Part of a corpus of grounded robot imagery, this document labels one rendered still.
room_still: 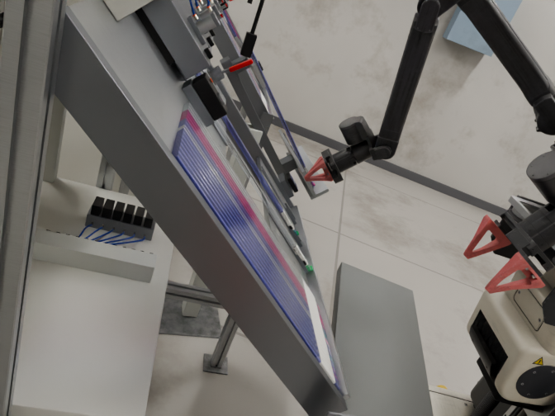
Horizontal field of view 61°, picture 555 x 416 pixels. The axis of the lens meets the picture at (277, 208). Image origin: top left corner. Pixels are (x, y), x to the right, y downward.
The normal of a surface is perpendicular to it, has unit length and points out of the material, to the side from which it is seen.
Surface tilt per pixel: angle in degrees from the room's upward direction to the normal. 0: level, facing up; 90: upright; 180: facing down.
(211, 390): 0
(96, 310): 0
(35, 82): 90
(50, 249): 90
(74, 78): 90
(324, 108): 90
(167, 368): 0
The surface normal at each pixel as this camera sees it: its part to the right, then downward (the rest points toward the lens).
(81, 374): 0.33, -0.83
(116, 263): 0.10, 0.50
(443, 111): -0.17, 0.41
